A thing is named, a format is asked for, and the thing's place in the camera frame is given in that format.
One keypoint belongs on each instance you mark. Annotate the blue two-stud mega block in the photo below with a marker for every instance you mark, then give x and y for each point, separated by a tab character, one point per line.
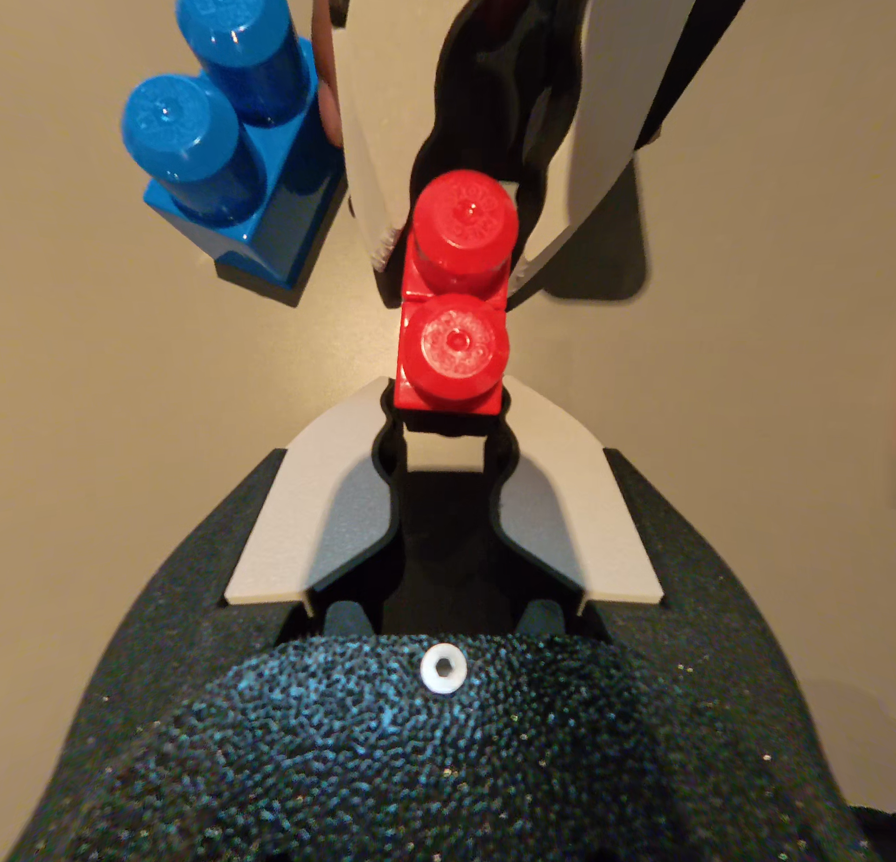
231	106

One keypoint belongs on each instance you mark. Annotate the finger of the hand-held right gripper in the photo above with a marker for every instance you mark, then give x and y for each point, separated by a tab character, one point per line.
623	71
385	106

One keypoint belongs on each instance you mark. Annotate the red one-stud mega block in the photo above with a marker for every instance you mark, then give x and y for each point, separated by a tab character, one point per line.
462	232
455	344

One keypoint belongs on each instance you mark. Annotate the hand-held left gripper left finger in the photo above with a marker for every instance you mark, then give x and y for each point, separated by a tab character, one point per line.
301	519

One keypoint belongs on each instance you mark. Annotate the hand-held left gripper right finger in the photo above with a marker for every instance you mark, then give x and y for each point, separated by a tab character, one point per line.
588	519

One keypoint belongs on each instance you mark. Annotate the person's right hand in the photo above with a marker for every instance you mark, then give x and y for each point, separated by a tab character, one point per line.
327	71

